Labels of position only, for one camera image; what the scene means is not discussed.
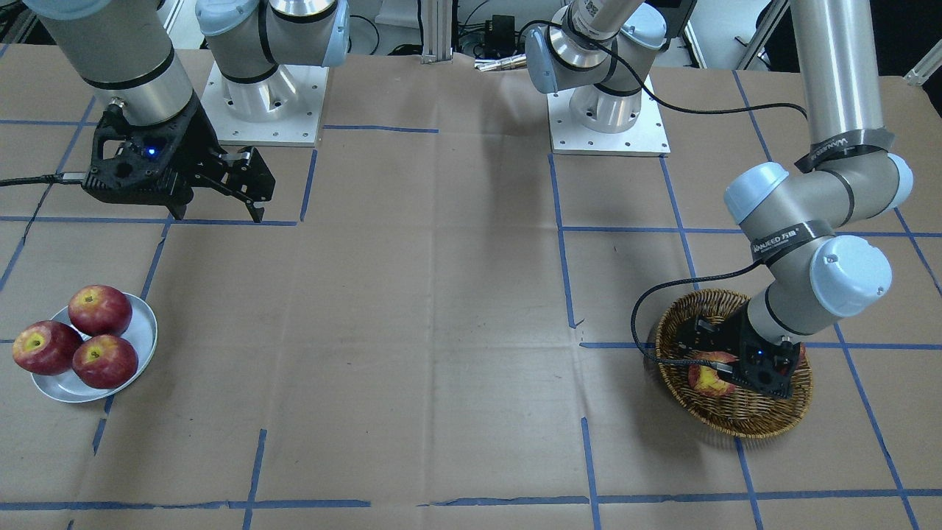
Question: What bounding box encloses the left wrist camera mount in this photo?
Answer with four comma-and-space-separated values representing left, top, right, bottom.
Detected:
718, 333, 804, 400

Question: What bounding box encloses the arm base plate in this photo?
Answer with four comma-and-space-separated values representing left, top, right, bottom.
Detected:
201, 64, 330, 147
546, 86, 670, 157

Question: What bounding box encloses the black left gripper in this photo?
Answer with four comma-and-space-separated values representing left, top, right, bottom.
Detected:
676, 301, 756, 360

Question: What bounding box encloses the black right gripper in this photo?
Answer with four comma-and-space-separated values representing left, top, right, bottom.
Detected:
168, 99, 275, 224

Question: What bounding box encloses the red apple plate outer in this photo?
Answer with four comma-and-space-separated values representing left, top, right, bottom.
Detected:
13, 321, 83, 376

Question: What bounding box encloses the red apple plate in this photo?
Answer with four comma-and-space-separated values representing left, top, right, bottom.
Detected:
67, 284, 132, 336
13, 321, 83, 376
73, 334, 138, 389

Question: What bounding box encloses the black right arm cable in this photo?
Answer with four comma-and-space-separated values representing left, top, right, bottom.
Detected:
0, 172, 89, 189

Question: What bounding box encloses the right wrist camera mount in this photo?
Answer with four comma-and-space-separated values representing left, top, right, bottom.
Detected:
81, 99, 187, 208

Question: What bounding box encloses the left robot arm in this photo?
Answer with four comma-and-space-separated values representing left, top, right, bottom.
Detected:
523, 1, 914, 367

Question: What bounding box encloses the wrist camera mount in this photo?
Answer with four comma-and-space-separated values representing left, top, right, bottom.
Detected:
81, 99, 187, 208
718, 333, 804, 400

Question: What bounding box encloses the red apple plate far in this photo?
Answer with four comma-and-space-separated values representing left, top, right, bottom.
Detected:
67, 284, 132, 336

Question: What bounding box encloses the woven wicker basket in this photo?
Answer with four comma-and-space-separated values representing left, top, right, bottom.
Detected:
655, 289, 813, 439

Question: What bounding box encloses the black braided cable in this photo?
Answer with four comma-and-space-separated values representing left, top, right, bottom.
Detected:
630, 265, 773, 376

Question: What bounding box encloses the black power adapter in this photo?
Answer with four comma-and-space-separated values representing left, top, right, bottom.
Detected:
485, 14, 516, 49

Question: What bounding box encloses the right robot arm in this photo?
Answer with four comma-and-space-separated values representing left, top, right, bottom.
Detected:
4, 1, 350, 224

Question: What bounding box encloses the aluminium profile post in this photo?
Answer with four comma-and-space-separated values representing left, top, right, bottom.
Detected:
417, 0, 457, 65

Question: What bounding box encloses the red apple plate near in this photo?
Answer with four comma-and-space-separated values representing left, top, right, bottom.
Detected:
73, 334, 138, 389

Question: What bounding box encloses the yellow-red apple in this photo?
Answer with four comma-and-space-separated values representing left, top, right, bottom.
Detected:
687, 351, 739, 397

